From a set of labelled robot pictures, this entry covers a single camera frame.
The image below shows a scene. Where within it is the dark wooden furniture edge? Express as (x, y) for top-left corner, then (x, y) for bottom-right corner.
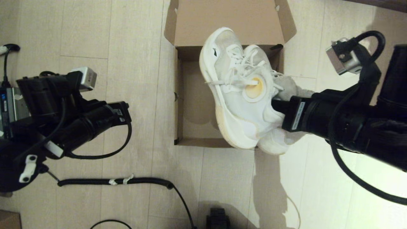
(331, 0), (407, 15)

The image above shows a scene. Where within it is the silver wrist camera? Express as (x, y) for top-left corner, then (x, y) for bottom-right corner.
(326, 38), (363, 76)
(71, 67), (97, 93)

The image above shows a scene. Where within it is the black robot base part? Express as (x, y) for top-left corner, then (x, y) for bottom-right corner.
(206, 208), (231, 229)

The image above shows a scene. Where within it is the white lace-up sneaker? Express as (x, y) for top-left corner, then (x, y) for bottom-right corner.
(243, 45), (315, 156)
(199, 27), (286, 150)

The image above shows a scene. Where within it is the grey power supply unit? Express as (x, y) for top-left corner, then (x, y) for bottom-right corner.
(0, 87), (29, 137)

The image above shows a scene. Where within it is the small brown cardboard box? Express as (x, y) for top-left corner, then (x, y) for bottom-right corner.
(0, 211), (22, 229)

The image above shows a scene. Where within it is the brown cardboard shoe box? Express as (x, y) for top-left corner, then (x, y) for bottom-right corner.
(164, 0), (298, 148)

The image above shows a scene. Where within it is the black coiled cable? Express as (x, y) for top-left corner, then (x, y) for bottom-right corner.
(48, 170), (196, 229)

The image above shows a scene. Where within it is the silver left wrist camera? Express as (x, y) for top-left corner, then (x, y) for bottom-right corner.
(71, 67), (97, 93)

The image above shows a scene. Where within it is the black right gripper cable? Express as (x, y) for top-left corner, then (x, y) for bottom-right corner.
(329, 127), (407, 205)

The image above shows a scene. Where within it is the black right camera cable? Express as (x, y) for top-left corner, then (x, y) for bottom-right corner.
(350, 30), (387, 83)

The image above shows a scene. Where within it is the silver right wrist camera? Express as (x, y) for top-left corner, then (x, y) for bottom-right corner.
(326, 38), (363, 76)

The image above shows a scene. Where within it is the black plug cable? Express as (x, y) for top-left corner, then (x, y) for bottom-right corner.
(0, 44), (20, 89)

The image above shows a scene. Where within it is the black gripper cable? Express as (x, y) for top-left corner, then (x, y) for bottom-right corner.
(329, 127), (407, 205)
(65, 122), (132, 159)

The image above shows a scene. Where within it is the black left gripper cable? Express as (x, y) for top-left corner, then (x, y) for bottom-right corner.
(65, 122), (132, 159)

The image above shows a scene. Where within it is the black cable loop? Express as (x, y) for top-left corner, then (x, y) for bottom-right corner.
(90, 219), (133, 229)

